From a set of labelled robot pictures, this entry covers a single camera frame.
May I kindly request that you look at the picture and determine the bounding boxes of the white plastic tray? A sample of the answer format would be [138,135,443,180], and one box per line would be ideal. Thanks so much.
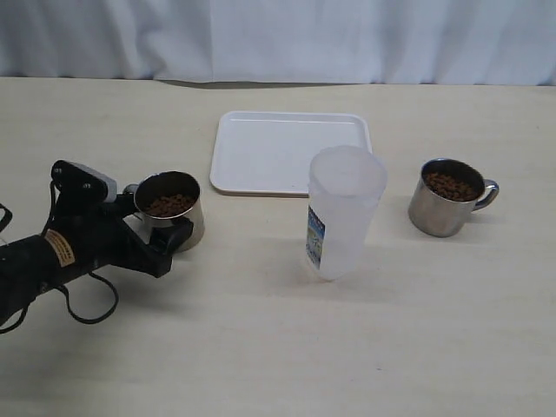
[209,110,373,197]

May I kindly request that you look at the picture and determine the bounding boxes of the white curtain backdrop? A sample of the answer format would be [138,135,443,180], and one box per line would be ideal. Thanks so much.
[1,1,555,85]

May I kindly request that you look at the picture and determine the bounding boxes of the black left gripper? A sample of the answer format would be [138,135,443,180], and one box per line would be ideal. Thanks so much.
[41,184,194,289]

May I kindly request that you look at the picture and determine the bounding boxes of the translucent plastic container with label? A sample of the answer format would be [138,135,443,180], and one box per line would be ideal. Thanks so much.
[305,145,387,281]

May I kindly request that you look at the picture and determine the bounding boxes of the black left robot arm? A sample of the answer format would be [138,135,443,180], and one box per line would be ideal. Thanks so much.
[1,185,193,334]

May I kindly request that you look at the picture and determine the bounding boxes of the right steel mug with pellets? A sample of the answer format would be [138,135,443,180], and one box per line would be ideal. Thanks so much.
[407,158,500,238]

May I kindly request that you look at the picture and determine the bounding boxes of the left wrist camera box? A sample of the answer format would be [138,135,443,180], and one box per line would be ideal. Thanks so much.
[51,160,117,203]

